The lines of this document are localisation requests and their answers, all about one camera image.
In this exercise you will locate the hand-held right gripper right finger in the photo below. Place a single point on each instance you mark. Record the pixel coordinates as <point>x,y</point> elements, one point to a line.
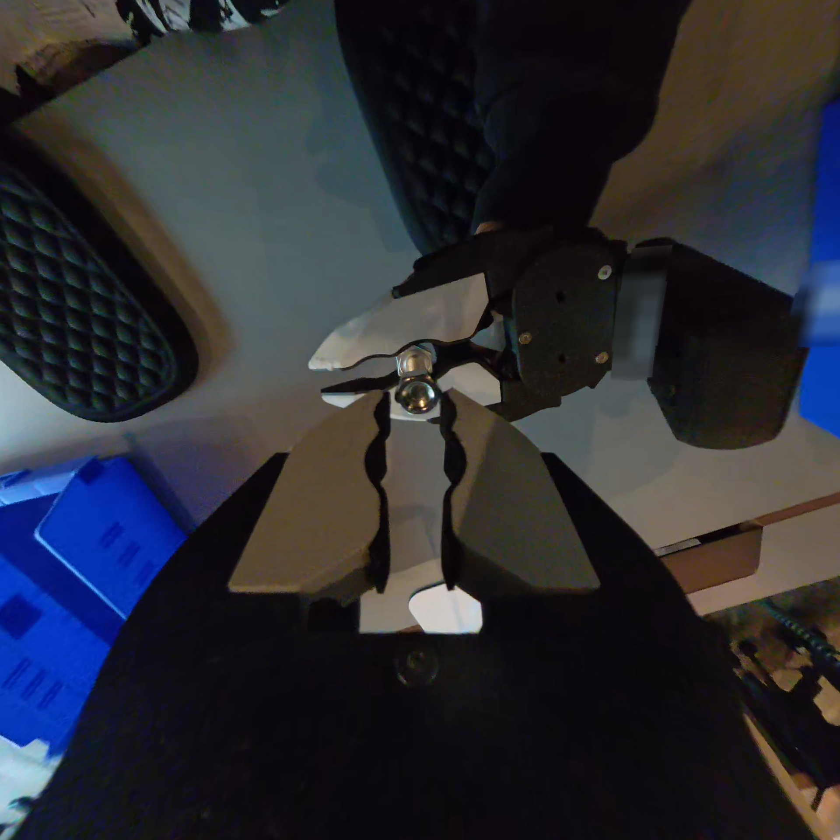
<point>518,512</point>

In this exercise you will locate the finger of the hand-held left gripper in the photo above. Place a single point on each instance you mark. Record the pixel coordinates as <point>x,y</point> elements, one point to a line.
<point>479,384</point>
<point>420,315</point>

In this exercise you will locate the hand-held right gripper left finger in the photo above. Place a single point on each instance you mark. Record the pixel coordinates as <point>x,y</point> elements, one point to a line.
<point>315,512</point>

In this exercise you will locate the silver bolt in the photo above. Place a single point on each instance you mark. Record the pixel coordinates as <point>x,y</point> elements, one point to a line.
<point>413,361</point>

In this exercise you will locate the blue plastic bin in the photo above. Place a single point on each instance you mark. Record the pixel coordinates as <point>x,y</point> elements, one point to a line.
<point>823,229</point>
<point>98,538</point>

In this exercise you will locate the black textured chair armrest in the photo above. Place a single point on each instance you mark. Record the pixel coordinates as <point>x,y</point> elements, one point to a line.
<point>407,98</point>
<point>79,315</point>

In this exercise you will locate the printed black white shirt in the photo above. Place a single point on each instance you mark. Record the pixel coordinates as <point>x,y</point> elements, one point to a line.
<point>52,26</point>

